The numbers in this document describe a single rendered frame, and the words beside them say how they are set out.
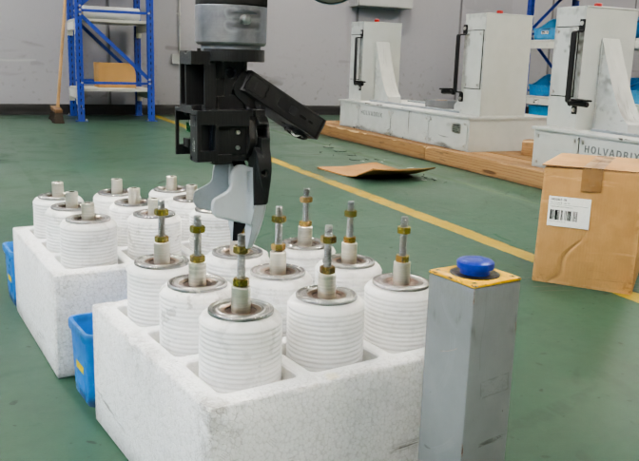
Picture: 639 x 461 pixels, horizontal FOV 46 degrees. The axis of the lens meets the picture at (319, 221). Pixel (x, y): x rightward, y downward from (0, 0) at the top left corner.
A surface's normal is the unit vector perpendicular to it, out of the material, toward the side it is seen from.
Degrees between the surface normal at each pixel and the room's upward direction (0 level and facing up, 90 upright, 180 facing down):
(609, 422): 0
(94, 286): 90
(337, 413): 90
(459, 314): 90
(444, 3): 90
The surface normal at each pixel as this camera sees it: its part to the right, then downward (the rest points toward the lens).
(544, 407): 0.04, -0.98
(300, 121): 0.52, 0.16
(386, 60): 0.38, -0.20
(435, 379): -0.83, 0.09
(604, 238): -0.47, 0.17
